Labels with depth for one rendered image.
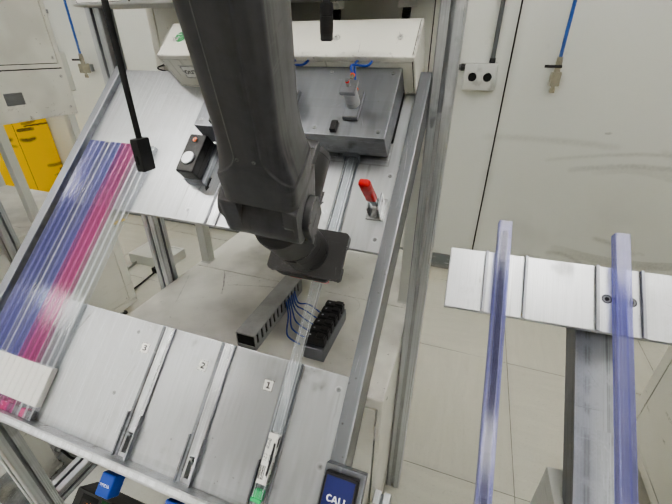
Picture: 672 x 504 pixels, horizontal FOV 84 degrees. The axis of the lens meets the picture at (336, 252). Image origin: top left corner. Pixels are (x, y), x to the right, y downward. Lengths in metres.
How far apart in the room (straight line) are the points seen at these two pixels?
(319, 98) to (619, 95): 1.77
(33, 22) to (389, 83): 1.48
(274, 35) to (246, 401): 0.47
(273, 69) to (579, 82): 2.03
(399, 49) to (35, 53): 1.46
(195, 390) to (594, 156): 2.07
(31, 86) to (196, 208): 1.21
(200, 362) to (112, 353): 0.16
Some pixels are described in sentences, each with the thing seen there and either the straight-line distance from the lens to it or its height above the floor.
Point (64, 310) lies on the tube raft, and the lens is 0.79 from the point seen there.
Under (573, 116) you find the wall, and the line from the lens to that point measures 2.22.
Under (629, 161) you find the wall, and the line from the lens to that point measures 2.32.
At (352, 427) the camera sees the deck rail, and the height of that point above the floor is 0.82.
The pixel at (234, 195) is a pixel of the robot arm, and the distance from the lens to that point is 0.30.
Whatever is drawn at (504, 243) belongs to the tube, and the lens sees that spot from 0.45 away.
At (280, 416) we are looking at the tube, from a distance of 0.54.
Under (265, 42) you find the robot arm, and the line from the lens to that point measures 0.21.
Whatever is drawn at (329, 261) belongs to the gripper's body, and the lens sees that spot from 0.48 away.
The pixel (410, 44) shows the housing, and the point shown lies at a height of 1.24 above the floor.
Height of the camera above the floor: 1.24
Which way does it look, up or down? 29 degrees down
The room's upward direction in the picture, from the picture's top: straight up
